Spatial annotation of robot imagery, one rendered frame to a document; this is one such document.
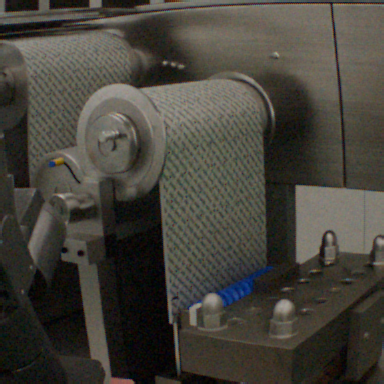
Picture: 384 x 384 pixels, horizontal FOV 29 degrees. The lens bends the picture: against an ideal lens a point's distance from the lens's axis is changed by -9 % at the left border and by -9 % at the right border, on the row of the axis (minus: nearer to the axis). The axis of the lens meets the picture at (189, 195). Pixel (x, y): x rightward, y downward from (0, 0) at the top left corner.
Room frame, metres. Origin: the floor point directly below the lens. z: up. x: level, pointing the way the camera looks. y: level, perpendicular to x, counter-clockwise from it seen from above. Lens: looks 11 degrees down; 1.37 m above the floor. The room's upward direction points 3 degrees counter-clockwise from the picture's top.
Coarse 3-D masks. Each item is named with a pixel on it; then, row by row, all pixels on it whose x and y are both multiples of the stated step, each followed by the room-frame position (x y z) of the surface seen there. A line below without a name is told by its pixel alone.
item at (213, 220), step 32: (256, 160) 1.11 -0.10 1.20; (160, 192) 0.94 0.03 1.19; (192, 192) 0.98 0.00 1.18; (224, 192) 1.04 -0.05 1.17; (256, 192) 1.10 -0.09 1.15; (192, 224) 0.98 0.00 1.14; (224, 224) 1.04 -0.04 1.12; (256, 224) 1.10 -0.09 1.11; (192, 256) 0.97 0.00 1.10; (224, 256) 1.03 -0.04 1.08; (256, 256) 1.10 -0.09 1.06; (192, 288) 0.97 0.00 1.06; (224, 288) 1.03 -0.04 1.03
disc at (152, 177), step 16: (96, 96) 0.99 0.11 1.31; (112, 96) 0.97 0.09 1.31; (128, 96) 0.95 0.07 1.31; (144, 96) 0.94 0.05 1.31; (112, 112) 0.97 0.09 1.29; (144, 112) 0.94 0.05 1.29; (80, 128) 1.01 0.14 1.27; (160, 128) 0.93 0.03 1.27; (80, 144) 1.01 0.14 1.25; (160, 144) 0.93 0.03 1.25; (80, 160) 1.01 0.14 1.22; (160, 160) 0.93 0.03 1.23; (96, 176) 0.99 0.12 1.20; (144, 176) 0.94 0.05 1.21; (160, 176) 0.93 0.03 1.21; (128, 192) 0.96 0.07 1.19; (144, 192) 0.94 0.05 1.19
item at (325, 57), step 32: (128, 32) 1.39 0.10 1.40; (160, 32) 1.34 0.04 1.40; (192, 32) 1.30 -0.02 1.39; (224, 32) 1.27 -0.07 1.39; (256, 32) 1.23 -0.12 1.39; (288, 32) 1.19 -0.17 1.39; (320, 32) 1.16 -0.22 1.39; (352, 32) 1.13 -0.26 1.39; (160, 64) 1.35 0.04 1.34; (192, 64) 1.31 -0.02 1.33; (224, 64) 1.27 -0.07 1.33; (256, 64) 1.23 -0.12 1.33; (288, 64) 1.20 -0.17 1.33; (320, 64) 1.16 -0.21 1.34; (352, 64) 1.13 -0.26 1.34; (288, 96) 1.20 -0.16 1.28; (320, 96) 1.17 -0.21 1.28; (352, 96) 1.13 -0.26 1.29; (288, 128) 1.20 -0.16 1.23; (320, 128) 1.17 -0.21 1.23; (352, 128) 1.13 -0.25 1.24; (288, 160) 1.20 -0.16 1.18; (320, 160) 1.17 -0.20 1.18; (352, 160) 1.14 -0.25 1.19
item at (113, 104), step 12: (96, 108) 0.98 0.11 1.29; (108, 108) 0.97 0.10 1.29; (120, 108) 0.96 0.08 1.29; (132, 108) 0.95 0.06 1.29; (144, 120) 0.94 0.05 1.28; (144, 132) 0.94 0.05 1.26; (144, 144) 0.94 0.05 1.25; (144, 156) 0.94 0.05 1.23; (132, 168) 0.95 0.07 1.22; (144, 168) 0.94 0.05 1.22; (120, 180) 0.96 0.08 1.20; (132, 180) 0.95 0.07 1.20
